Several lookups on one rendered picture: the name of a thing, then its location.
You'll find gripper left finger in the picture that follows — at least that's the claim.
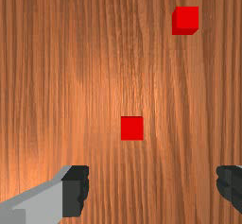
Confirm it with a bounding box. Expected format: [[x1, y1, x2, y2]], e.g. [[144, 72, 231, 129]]
[[0, 164, 90, 224]]

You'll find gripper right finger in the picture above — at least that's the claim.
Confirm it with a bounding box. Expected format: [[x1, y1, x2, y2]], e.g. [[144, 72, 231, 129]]
[[216, 164, 242, 216]]

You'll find red cube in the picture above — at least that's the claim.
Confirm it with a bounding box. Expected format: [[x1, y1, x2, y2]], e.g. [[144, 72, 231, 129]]
[[171, 6, 199, 36], [120, 115, 145, 142]]

